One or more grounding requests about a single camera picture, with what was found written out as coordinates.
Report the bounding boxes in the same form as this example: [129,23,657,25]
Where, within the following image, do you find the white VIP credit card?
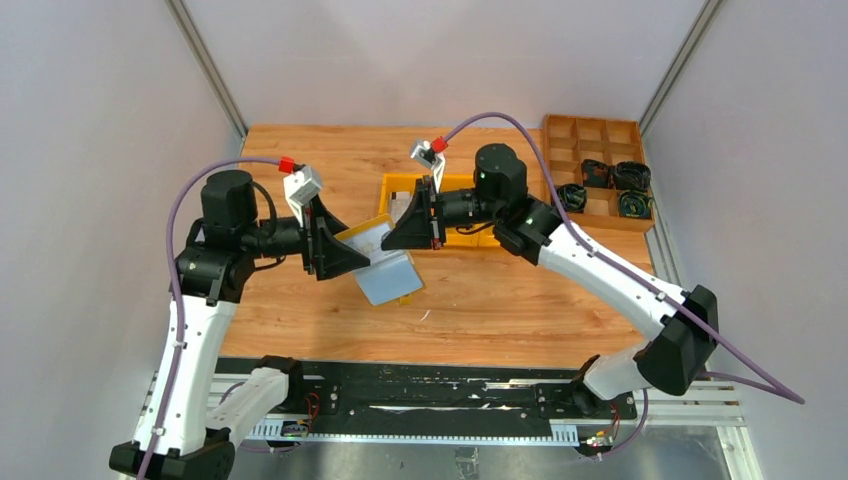
[340,221,392,265]

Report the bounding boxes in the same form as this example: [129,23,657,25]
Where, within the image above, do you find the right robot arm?
[381,141,717,407]

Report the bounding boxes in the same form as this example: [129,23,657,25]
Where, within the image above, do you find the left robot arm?
[109,160,370,479]

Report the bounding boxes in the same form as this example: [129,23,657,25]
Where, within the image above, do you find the grey cards in left bin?
[388,191,412,223]

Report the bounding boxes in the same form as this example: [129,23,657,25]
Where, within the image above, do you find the yellow three-compartment bin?
[378,173,529,248]

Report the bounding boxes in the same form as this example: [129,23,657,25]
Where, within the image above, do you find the wooden compartment tray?
[541,114,655,233]

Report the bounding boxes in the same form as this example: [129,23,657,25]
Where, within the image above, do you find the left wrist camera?
[283,165,323,227]

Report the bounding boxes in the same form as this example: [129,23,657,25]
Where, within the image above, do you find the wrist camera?
[409,140,446,192]
[283,165,323,227]

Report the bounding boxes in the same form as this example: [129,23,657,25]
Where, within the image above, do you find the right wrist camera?
[409,140,446,192]

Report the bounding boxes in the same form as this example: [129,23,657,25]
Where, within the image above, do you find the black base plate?
[250,361,639,446]

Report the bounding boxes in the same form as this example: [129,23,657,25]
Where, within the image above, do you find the black coiled strap left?
[552,184,588,214]

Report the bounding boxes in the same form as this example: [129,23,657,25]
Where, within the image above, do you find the black coiled strap upper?
[581,159,611,190]

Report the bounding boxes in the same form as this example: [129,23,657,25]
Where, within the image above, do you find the black coiled strap right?
[610,161,653,192]

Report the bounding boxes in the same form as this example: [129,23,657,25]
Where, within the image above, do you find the black green coiled strap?
[618,190,654,220]

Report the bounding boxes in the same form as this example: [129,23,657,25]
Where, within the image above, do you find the aluminium frame rail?
[119,370,763,480]

